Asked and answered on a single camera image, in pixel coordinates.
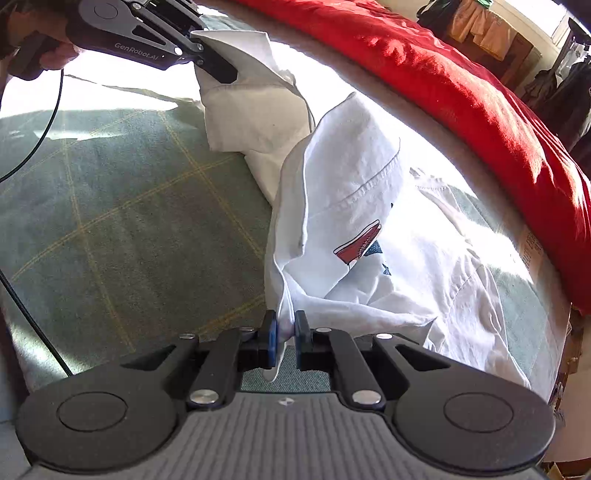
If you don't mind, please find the green plaid blanket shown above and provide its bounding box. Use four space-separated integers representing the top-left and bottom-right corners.
0 0 573 407

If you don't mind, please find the black cable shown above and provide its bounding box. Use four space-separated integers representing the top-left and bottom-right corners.
0 67 75 377

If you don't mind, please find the dark olive jacket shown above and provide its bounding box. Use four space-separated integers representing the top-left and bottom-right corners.
522 69 559 107

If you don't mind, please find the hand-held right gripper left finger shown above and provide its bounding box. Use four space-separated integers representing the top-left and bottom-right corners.
121 310 280 409

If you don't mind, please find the white T-shirt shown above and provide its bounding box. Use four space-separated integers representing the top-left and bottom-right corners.
190 30 532 388

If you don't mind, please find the person's left hand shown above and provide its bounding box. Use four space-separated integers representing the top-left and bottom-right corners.
0 7 81 72

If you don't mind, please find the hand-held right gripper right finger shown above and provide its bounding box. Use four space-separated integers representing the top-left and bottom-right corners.
294 310 451 409

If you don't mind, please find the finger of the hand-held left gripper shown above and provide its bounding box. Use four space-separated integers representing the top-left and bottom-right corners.
131 21 239 85
124 0 206 33

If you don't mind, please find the black jacket with badge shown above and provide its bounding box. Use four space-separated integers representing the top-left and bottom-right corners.
536 60 591 153

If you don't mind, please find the black hanging bag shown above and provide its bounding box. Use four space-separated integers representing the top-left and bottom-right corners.
416 0 458 40

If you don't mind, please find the red duvet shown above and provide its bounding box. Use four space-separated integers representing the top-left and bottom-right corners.
235 0 591 317

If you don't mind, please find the brown wooden cabinet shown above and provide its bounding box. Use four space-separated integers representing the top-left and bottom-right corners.
462 28 543 88

